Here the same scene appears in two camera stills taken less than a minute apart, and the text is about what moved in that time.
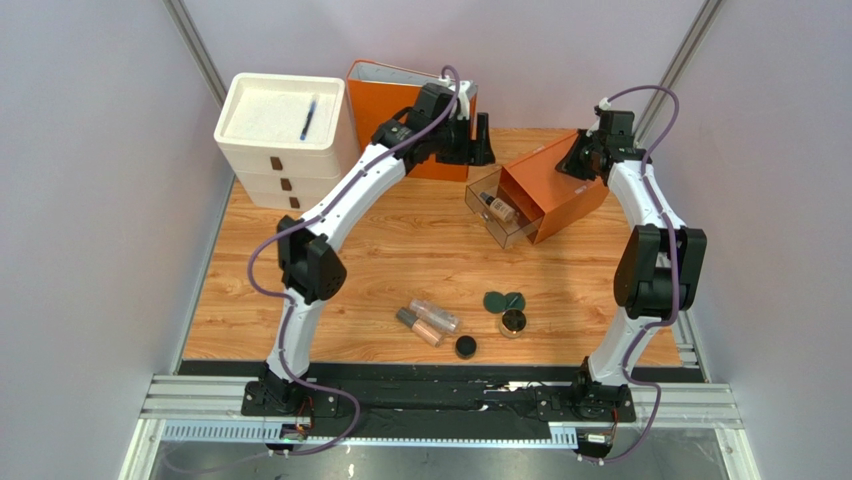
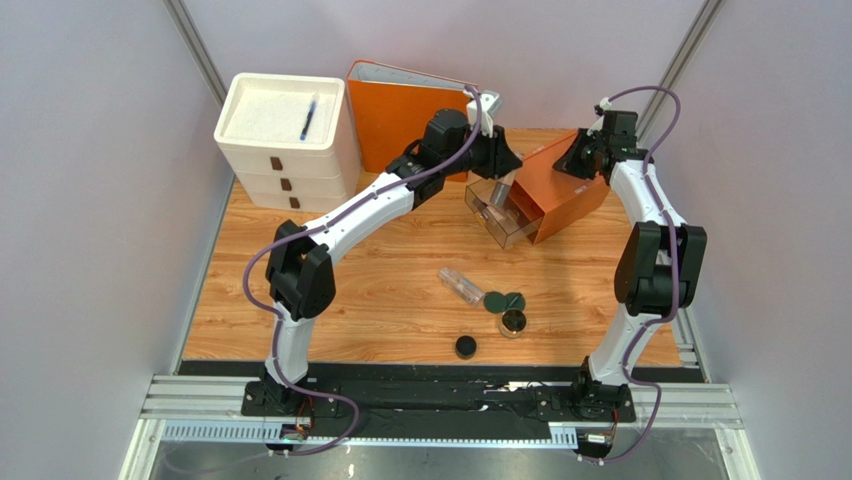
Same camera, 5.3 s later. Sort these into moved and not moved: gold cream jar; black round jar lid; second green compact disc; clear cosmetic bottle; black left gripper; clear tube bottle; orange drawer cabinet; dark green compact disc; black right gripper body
Moved: clear tube bottle; clear cosmetic bottle; black left gripper
Not moved: dark green compact disc; black right gripper body; orange drawer cabinet; black round jar lid; gold cream jar; second green compact disc
